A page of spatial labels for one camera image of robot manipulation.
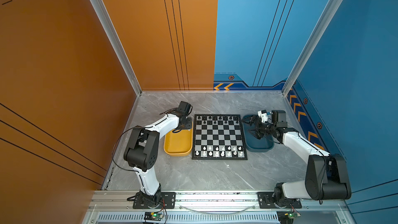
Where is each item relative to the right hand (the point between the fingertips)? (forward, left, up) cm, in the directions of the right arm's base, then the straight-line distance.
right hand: (243, 125), depth 86 cm
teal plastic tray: (-7, -5, -8) cm, 12 cm away
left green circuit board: (-40, +46, -14) cm, 62 cm away
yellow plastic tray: (-7, +37, -8) cm, 38 cm away
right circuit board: (-40, -16, -16) cm, 46 cm away
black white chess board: (-1, +13, -11) cm, 18 cm away
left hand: (+7, +33, -8) cm, 35 cm away
